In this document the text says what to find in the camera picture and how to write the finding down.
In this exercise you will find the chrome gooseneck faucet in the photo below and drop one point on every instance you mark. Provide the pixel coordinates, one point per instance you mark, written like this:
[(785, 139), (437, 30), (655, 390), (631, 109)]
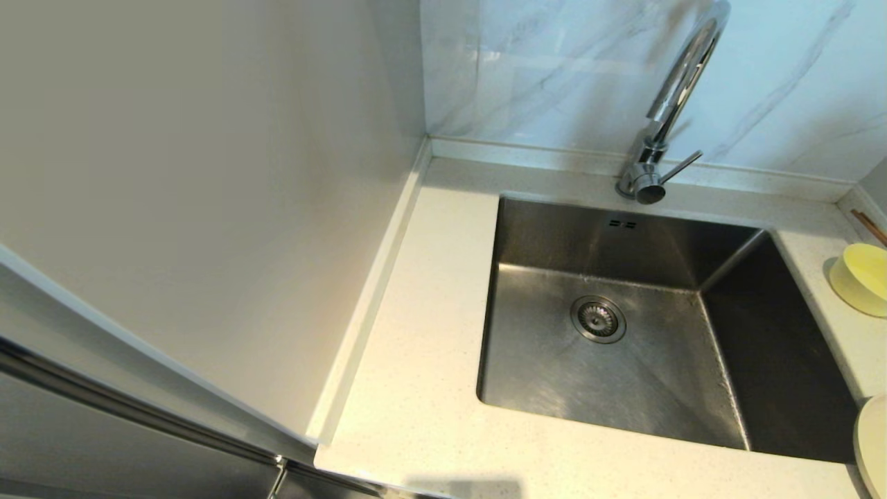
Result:
[(682, 83)]

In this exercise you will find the yellow plastic cup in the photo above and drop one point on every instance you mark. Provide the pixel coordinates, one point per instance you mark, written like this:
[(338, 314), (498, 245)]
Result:
[(859, 284)]

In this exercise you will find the white round plate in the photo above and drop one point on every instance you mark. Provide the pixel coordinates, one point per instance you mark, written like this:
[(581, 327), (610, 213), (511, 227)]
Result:
[(874, 450)]

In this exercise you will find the stainless steel sink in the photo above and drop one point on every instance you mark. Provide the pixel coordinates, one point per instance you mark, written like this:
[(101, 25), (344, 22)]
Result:
[(624, 388)]

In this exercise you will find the round metal drain strainer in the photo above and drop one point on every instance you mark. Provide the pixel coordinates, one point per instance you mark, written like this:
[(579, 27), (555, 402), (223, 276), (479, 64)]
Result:
[(598, 319)]

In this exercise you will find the white refrigerator side panel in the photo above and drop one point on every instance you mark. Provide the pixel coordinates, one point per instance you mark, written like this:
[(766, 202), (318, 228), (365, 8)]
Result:
[(208, 173)]

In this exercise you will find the stainless steel under-counter cabinet front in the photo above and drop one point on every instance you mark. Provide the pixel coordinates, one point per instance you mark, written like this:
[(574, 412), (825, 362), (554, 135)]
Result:
[(326, 485)]

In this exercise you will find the large stainless steel refrigerator door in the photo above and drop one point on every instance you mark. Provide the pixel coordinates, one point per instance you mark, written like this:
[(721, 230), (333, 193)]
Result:
[(104, 450)]

